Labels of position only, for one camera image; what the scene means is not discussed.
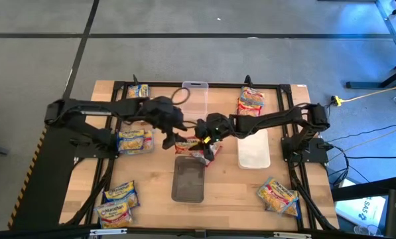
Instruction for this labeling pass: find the silver aluminium bracket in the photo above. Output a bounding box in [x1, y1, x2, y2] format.
[90, 228, 128, 236]
[273, 231, 313, 239]

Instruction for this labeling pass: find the yellow extension cable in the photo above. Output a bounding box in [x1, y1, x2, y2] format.
[331, 81, 396, 106]

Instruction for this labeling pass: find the black furniture bar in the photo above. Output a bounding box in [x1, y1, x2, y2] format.
[330, 175, 396, 203]

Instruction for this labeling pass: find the grey desk frame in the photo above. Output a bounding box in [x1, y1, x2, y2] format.
[375, 0, 396, 64]

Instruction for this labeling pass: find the white plastic bin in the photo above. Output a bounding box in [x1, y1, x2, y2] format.
[236, 128, 271, 170]

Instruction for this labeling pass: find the blue-edged red ramen pack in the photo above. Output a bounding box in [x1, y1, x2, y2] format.
[256, 177, 300, 215]
[124, 129, 155, 156]
[94, 200, 135, 230]
[239, 86, 266, 108]

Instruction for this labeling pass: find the black hazard-striped floor mat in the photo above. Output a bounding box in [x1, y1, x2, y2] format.
[7, 125, 91, 232]

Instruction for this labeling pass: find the smoky dark plastic bin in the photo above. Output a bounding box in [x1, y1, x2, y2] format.
[170, 155, 207, 204]

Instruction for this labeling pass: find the white printed box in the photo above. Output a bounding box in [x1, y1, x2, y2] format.
[335, 195, 387, 230]

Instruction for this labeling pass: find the black desk leg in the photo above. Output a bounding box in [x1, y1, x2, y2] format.
[346, 62, 396, 90]

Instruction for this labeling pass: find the clear plastic bin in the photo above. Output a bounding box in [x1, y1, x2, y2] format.
[179, 81, 210, 121]

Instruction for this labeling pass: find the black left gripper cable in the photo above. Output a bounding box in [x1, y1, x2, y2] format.
[170, 86, 191, 106]

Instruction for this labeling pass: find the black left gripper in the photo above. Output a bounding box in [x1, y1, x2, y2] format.
[143, 96, 188, 150]

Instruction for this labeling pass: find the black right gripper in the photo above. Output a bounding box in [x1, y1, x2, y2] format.
[188, 112, 234, 163]

